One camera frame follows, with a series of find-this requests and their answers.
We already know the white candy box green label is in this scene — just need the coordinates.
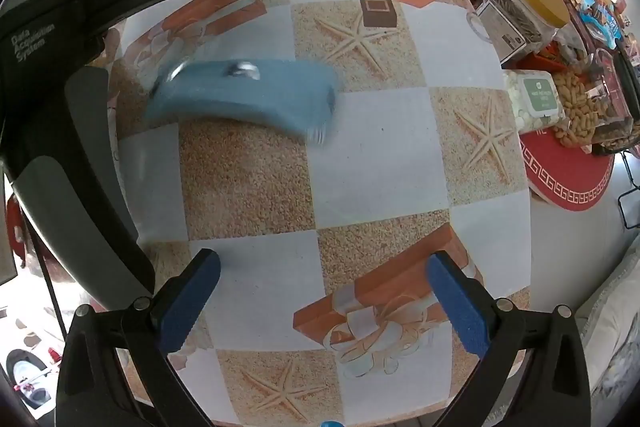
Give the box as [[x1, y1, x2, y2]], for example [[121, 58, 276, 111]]
[[502, 69, 566, 132]]

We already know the black white round appliance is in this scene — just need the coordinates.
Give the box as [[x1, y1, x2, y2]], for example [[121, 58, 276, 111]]
[[5, 347, 53, 410]]

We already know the red round tray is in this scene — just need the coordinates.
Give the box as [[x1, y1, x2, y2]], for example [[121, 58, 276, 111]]
[[517, 127, 616, 212]]

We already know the tray of blue snack packets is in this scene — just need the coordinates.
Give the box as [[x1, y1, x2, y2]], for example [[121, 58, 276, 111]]
[[575, 0, 626, 52]]

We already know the light blue snack packet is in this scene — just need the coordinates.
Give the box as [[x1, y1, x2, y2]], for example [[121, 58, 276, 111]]
[[145, 59, 338, 142]]

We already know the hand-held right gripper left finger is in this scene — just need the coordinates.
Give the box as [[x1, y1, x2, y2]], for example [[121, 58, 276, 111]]
[[55, 248, 222, 427]]

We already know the clear jar with yellow lid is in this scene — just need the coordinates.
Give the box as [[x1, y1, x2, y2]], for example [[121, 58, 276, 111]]
[[467, 0, 571, 62]]

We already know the pile of peanuts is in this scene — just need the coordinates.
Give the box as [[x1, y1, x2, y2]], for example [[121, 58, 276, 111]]
[[552, 69, 608, 148]]

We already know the white textured cushion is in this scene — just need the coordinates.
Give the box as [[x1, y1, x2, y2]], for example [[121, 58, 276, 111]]
[[575, 237, 640, 427]]

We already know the black wire frame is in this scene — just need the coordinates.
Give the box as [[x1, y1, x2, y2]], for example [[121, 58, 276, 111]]
[[617, 152, 640, 230]]

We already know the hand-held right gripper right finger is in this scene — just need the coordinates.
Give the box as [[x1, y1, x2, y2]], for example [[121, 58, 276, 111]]
[[426, 251, 593, 427]]

